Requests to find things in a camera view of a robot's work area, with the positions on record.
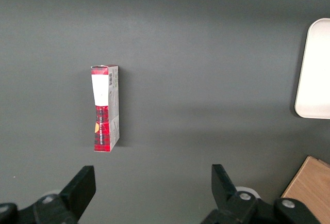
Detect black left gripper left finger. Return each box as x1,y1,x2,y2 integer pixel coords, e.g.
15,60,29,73
0,165,97,224

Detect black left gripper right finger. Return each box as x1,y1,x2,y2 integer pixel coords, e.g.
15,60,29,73
200,164,322,224

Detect red plaid cardboard box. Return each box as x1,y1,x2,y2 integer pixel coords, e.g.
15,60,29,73
90,65,120,154

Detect white plastic tray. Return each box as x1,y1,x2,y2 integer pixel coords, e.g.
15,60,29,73
294,18,330,120

